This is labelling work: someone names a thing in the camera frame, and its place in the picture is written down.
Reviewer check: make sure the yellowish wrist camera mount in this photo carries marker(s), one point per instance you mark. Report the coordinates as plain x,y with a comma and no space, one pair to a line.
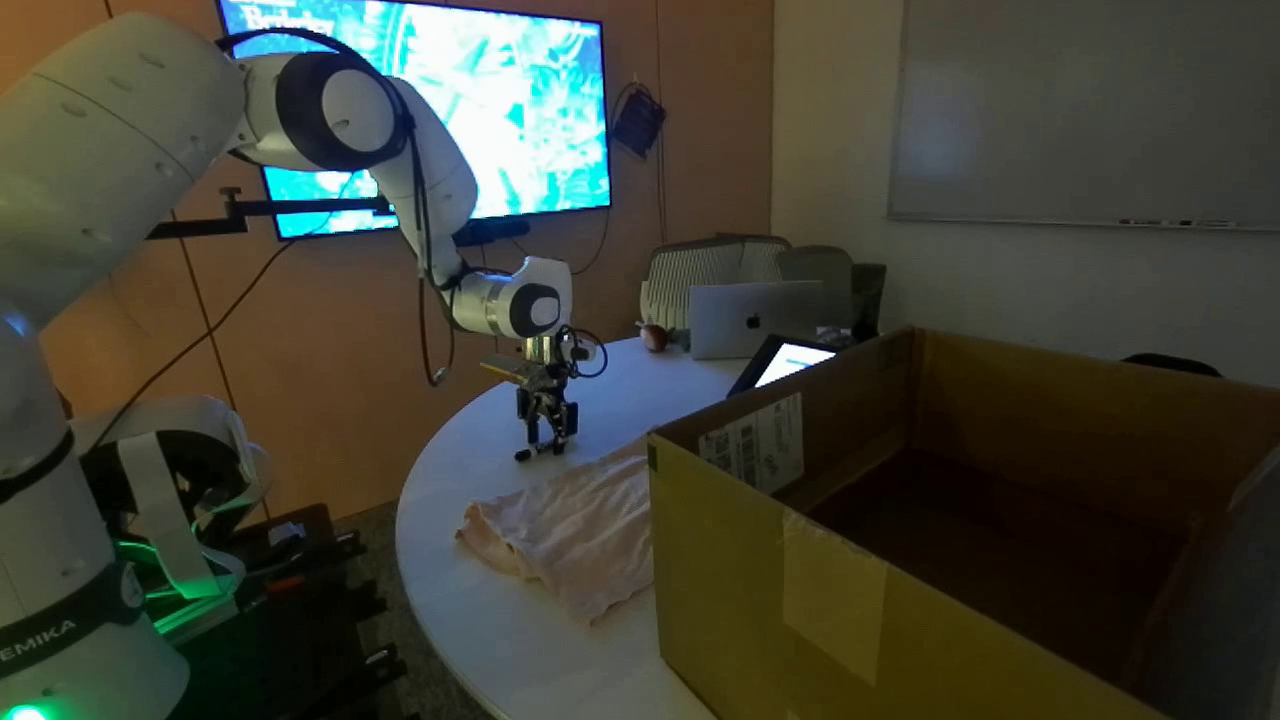
513,372

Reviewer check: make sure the brown cardboard box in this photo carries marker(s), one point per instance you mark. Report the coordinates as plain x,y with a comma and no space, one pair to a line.
963,560

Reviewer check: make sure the small black wall device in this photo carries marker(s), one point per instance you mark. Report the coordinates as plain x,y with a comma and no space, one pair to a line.
643,121

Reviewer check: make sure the large wall monitor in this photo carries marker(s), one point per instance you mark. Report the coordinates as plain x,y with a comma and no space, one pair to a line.
520,105

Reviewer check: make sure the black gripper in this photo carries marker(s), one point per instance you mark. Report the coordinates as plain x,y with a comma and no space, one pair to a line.
545,394

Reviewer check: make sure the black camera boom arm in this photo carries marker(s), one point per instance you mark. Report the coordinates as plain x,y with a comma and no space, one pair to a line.
264,214

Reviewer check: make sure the peach cloth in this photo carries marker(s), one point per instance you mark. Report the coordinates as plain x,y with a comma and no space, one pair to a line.
564,533

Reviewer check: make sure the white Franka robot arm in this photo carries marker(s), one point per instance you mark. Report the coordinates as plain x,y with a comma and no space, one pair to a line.
123,267

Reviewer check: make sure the black chair back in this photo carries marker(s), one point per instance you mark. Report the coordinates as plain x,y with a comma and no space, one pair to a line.
1169,360

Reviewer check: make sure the black tablet with lit screen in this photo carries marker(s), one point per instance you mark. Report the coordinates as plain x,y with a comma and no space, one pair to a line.
786,360

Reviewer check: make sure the black marker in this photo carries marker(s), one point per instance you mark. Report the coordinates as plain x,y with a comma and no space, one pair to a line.
542,453

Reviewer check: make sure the silver laptop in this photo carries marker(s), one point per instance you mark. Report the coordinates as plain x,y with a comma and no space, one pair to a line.
753,317

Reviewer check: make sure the wall whiteboard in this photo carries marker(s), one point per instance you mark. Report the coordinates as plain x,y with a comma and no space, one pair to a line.
1081,115

